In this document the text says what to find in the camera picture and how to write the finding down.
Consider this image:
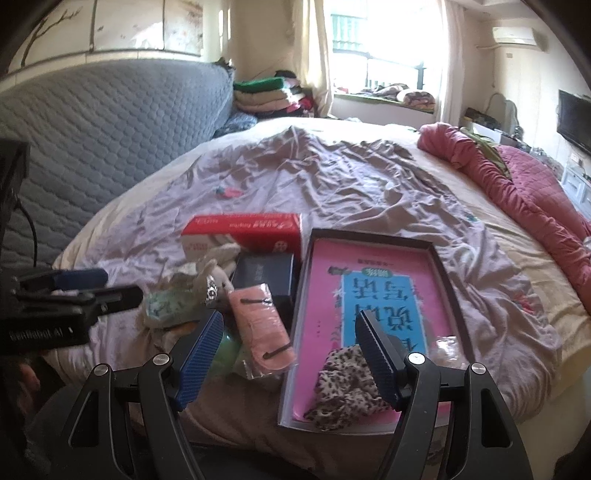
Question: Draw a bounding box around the black cable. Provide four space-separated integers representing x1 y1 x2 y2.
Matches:
16 203 38 269

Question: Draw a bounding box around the tree wall painting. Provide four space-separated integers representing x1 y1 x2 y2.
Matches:
9 0 206 75

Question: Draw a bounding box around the beige plush bear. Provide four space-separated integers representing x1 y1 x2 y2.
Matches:
185 244 242 282

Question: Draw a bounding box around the stack of folded clothes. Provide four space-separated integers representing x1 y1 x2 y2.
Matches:
233 69 317 118

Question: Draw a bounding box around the green cloth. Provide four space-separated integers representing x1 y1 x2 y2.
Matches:
462 129 511 178

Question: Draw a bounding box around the light green soft ball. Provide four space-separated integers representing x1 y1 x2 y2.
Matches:
217 330 243 365

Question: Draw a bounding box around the white drawer cabinet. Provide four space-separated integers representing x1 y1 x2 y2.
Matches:
561 164 591 208

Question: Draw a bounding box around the pink quilt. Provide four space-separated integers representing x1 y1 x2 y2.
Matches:
418 124 591 319

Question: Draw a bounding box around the folded floral blanket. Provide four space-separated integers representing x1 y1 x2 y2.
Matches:
369 83 437 112

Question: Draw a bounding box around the window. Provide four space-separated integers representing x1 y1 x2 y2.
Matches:
330 11 444 93

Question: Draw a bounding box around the lilac bed sheet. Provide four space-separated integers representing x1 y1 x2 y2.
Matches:
53 124 561 416

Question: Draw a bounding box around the white air conditioner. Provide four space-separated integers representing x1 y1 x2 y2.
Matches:
492 27 548 51

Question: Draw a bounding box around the red cardboard box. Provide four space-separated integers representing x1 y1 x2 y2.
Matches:
180 213 303 267

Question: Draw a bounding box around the dark patterned cloth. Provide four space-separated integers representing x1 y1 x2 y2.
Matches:
215 113 257 137

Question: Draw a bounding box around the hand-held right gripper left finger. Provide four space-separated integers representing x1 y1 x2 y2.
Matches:
55 309 225 480

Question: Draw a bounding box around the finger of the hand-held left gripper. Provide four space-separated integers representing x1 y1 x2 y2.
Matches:
11 268 108 292
69 285 144 315

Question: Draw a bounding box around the pink comb in bag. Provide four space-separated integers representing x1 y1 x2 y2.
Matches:
228 284 296 370

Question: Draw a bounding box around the dark blue box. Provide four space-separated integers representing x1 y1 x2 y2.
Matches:
231 253 296 315

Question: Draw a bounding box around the black television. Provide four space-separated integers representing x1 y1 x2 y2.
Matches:
558 90 591 155

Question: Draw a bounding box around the grey quilted headboard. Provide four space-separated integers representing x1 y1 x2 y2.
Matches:
0 58 234 273

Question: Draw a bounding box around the green tissue pack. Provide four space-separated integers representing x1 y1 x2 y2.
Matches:
144 272 204 329

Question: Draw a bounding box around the white arched mirror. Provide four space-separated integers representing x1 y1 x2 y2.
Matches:
489 92 519 134

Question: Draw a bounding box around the cluttered side table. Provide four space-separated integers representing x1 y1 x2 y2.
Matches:
464 107 532 149

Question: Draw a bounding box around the person's dark clothing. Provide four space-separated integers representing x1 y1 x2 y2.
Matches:
0 357 70 480

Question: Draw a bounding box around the leopard print scrunchie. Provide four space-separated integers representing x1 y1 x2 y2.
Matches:
305 345 393 432

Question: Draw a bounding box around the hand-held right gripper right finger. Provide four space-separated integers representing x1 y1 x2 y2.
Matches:
355 309 532 480

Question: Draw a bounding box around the cream curtain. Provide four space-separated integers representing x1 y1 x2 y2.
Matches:
305 0 335 118
438 0 468 127

